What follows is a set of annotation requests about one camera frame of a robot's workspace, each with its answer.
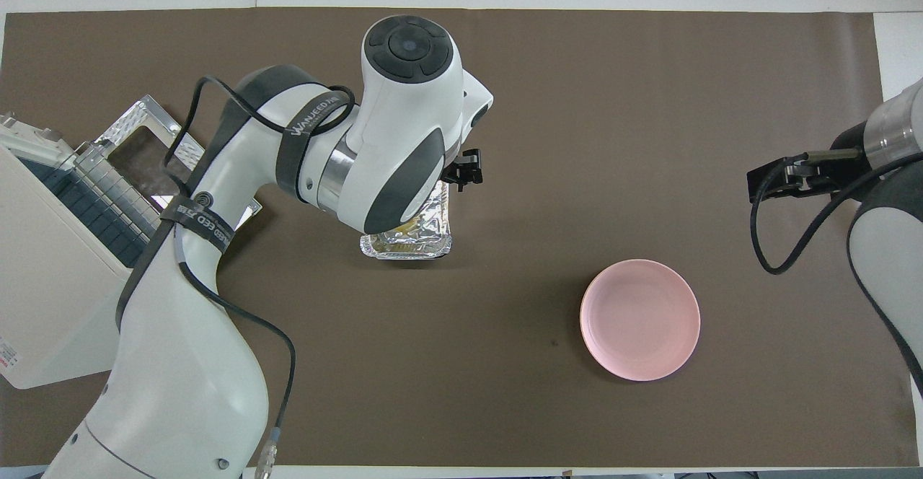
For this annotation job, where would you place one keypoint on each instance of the cream toaster oven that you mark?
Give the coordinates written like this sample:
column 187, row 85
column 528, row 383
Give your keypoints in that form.
column 50, row 299

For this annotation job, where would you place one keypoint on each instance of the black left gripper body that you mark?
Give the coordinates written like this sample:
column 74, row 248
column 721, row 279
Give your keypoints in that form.
column 465, row 169

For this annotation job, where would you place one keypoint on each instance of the pink round plate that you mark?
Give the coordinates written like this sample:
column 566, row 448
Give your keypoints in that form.
column 640, row 320

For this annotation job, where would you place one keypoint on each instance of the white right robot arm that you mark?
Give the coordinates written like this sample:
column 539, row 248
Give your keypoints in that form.
column 890, row 248

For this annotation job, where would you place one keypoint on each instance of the aluminium foil tray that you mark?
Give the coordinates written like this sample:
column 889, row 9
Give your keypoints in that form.
column 433, row 237

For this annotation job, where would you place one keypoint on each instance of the brown table mat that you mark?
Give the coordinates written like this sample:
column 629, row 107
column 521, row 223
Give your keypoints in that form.
column 577, row 140

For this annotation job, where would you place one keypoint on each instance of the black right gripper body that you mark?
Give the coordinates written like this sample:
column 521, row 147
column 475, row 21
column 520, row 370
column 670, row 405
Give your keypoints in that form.
column 815, row 172

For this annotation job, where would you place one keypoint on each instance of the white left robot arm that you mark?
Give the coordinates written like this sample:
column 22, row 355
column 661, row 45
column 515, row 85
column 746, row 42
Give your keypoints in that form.
column 195, row 363

